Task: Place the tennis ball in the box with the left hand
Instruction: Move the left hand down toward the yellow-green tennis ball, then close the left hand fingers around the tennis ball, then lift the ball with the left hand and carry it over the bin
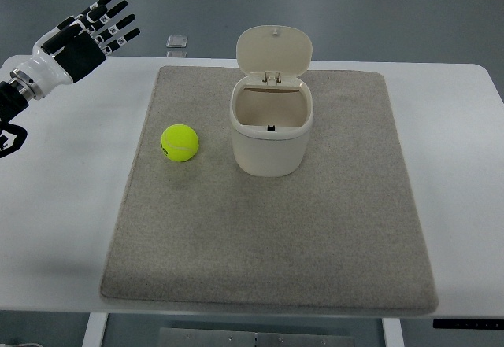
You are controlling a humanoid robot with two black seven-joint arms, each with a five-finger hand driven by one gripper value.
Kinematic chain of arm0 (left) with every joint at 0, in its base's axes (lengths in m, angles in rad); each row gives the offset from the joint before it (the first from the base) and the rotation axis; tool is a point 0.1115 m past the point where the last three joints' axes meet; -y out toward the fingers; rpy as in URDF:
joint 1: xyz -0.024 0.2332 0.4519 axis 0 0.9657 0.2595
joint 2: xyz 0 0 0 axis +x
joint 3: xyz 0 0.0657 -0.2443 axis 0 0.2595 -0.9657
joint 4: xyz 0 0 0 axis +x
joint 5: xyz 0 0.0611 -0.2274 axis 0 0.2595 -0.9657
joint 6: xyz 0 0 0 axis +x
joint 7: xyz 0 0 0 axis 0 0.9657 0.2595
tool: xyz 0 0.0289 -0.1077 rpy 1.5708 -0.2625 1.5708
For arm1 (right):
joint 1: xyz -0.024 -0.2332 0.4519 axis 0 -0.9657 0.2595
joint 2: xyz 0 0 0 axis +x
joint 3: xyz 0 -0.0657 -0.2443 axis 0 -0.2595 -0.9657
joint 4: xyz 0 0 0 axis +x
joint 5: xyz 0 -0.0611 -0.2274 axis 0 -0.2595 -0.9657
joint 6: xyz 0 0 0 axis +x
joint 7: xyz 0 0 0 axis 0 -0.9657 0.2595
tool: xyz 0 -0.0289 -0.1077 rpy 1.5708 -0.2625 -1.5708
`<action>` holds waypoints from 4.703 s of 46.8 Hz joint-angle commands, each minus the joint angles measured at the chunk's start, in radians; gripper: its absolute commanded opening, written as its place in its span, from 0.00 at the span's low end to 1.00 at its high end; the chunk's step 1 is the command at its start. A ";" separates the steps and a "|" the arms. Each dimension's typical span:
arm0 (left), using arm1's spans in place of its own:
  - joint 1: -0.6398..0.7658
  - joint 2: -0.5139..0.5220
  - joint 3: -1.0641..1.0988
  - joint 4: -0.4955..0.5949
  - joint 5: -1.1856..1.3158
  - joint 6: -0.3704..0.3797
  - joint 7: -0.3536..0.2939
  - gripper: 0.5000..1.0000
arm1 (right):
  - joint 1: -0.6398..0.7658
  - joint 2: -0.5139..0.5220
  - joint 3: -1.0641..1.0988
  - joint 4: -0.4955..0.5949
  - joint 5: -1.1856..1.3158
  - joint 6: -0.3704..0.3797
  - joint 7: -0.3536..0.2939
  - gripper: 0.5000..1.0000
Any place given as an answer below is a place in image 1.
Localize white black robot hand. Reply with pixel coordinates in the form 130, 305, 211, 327
9, 0, 140, 101

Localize black table control panel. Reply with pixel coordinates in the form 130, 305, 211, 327
432, 319, 504, 330

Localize white table leg right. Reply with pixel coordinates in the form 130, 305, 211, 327
382, 318, 405, 347

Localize beige bin with flip lid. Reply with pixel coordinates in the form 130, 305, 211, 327
229, 25, 314, 177

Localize white table leg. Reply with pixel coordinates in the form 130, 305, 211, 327
382, 318, 405, 347
82, 312, 109, 347

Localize white table leg left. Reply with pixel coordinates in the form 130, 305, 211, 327
82, 312, 109, 347

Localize yellow tennis ball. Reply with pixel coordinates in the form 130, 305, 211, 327
161, 124, 199, 162

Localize grey felt mat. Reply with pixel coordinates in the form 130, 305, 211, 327
100, 66, 438, 315

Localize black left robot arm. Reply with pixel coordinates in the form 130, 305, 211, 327
1, 0, 140, 157

